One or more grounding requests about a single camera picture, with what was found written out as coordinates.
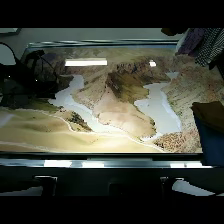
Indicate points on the blue garment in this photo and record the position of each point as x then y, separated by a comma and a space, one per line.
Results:
212, 146

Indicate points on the purple garment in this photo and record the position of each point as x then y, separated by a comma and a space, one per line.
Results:
192, 41

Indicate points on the checked garment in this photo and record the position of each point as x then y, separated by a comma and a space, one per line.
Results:
210, 46

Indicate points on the silver frame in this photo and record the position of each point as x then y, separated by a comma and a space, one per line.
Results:
110, 164

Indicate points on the dark brown garment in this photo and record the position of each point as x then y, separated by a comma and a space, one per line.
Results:
171, 31

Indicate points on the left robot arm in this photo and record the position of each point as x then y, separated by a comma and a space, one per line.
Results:
20, 87

